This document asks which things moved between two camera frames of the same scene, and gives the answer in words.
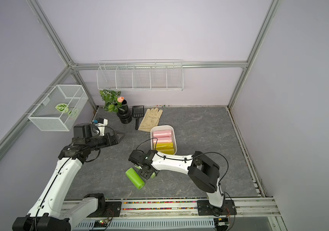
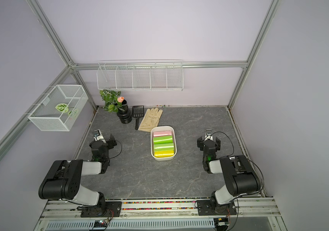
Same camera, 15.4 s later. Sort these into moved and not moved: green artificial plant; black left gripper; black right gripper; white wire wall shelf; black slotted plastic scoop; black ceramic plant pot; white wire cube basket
Moved: black left gripper; black right gripper
Not moved: black slotted plastic scoop; green artificial plant; black ceramic plant pot; white wire wall shelf; white wire cube basket
